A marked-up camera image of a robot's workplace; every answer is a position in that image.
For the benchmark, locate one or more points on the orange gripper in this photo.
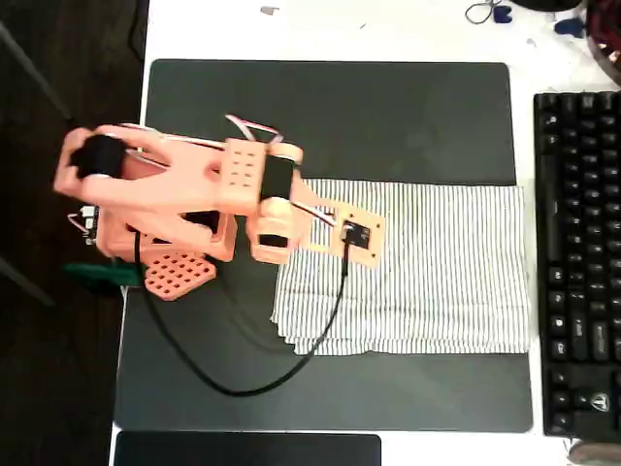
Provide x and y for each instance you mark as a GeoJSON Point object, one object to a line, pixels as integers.
{"type": "Point", "coordinates": [305, 234]}

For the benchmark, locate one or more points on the striped white cloth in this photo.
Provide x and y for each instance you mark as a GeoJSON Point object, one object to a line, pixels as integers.
{"type": "Point", "coordinates": [436, 291]}

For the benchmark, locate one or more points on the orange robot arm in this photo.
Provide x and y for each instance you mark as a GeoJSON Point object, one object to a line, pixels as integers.
{"type": "Point", "coordinates": [170, 194]}

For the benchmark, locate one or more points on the black desk mat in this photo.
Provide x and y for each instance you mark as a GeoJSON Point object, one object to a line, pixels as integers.
{"type": "Point", "coordinates": [388, 121]}

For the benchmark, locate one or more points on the green table clamp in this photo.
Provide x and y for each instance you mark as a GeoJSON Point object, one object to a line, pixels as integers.
{"type": "Point", "coordinates": [107, 274]}

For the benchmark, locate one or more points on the motor controller board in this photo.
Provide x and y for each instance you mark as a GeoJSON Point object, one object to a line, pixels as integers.
{"type": "Point", "coordinates": [89, 224]}

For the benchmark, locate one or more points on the small grey scrap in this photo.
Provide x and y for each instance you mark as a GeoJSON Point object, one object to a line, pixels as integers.
{"type": "Point", "coordinates": [266, 9]}

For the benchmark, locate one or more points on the grey metal chair leg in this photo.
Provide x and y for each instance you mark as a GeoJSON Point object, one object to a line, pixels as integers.
{"type": "Point", "coordinates": [26, 284]}
{"type": "Point", "coordinates": [34, 68]}

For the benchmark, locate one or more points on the small blue clip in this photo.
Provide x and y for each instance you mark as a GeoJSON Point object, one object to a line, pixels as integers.
{"type": "Point", "coordinates": [570, 26]}
{"type": "Point", "coordinates": [503, 15]}

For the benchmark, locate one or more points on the black keyboard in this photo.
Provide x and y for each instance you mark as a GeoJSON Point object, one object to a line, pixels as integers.
{"type": "Point", "coordinates": [582, 242]}

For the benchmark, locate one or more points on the white plastic bag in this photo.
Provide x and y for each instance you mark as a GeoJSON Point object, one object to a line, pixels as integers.
{"type": "Point", "coordinates": [543, 58]}

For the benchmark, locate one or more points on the black round object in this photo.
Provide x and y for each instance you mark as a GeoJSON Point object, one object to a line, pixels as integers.
{"type": "Point", "coordinates": [543, 4]}

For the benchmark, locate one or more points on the dark red round object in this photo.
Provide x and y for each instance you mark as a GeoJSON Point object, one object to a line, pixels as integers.
{"type": "Point", "coordinates": [606, 34]}

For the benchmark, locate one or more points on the brown rounded object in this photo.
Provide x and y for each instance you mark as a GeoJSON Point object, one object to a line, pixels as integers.
{"type": "Point", "coordinates": [589, 454]}

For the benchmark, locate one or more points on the black camera board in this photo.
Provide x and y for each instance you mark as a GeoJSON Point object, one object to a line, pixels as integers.
{"type": "Point", "coordinates": [359, 234]}

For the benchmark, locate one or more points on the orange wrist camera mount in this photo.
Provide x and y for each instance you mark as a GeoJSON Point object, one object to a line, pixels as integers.
{"type": "Point", "coordinates": [374, 253]}

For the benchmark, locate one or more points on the orange perforated base plate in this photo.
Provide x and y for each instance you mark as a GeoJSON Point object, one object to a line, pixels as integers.
{"type": "Point", "coordinates": [174, 281]}

